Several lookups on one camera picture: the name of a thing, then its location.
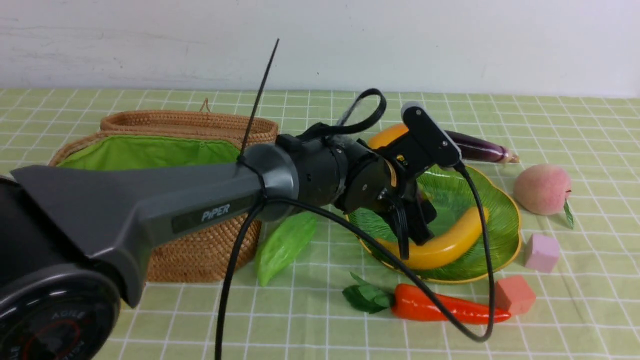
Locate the red foam cube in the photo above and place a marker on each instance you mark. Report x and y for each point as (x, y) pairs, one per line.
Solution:
(513, 294)

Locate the green leaf-shaped plate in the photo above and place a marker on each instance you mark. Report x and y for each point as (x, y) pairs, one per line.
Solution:
(451, 197)

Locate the pink foam cube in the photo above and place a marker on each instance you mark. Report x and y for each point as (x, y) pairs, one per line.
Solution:
(542, 253)

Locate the wicker basket lid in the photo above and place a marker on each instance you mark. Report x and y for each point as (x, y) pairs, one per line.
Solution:
(198, 125)

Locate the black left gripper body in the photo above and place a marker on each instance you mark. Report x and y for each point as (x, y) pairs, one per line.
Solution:
(389, 188)

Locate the pink toy peach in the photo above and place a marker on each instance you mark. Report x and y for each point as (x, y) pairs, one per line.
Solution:
(544, 189)

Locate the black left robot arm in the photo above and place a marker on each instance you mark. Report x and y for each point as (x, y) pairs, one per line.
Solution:
(57, 304)

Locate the brown wicker basket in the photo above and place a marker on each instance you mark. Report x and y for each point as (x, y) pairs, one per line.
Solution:
(200, 250)

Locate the orange yellow toy mango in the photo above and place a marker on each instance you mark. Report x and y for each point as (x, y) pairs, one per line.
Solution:
(387, 136)

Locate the green toy bitter gourd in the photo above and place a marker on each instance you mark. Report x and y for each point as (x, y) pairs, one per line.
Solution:
(283, 245)

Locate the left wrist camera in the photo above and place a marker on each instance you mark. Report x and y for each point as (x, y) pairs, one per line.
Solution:
(424, 144)

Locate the yellow toy banana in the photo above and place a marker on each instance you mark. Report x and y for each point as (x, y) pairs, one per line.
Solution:
(444, 249)

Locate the purple toy eggplant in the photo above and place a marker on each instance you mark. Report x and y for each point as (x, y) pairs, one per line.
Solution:
(475, 149)

